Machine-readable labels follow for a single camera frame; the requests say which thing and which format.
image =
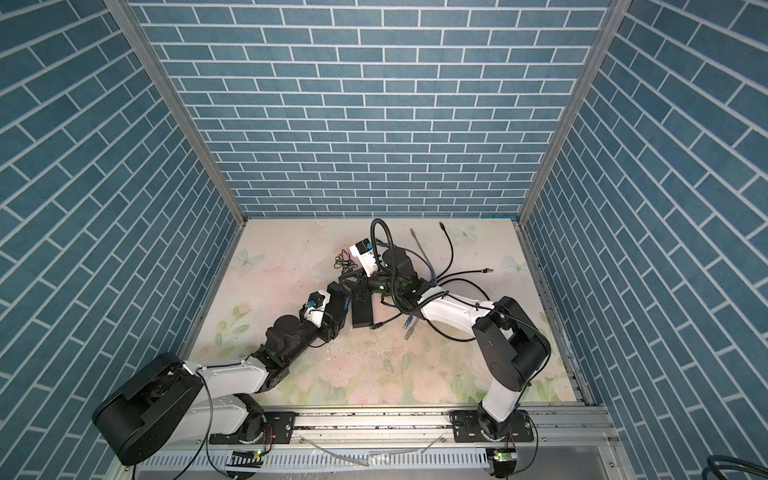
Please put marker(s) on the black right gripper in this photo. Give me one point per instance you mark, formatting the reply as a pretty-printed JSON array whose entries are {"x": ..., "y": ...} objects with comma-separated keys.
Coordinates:
[{"x": 363, "y": 281}]

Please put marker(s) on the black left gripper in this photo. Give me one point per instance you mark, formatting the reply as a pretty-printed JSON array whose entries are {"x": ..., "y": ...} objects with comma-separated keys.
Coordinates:
[{"x": 334, "y": 328}]

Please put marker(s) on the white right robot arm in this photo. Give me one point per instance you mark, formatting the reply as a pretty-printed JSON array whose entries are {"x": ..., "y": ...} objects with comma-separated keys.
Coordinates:
[{"x": 513, "y": 348}]

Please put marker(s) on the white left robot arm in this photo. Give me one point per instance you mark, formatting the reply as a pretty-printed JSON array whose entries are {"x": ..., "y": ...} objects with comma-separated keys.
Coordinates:
[{"x": 171, "y": 400}]

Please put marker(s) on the black network switch centre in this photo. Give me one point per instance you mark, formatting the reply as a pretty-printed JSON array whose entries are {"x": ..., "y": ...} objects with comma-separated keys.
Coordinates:
[{"x": 362, "y": 308}]

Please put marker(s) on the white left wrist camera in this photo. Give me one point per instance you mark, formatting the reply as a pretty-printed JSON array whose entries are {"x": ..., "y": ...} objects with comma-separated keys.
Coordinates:
[{"x": 314, "y": 308}]

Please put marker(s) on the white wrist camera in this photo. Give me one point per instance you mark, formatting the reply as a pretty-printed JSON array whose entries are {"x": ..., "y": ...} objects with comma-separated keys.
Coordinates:
[
  {"x": 314, "y": 308},
  {"x": 363, "y": 252}
]

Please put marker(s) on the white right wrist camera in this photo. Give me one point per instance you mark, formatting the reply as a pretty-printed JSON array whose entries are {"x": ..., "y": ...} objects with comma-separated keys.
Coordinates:
[{"x": 363, "y": 252}]

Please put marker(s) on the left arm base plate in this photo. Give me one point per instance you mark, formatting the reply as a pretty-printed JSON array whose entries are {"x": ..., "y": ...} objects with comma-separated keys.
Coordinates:
[{"x": 266, "y": 429}]

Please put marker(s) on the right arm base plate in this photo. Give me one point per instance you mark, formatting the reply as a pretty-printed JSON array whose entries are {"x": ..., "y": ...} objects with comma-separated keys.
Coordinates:
[{"x": 473, "y": 426}]

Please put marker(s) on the aluminium front rail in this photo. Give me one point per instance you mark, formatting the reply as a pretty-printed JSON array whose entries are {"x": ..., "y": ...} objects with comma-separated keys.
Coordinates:
[{"x": 358, "y": 427}]

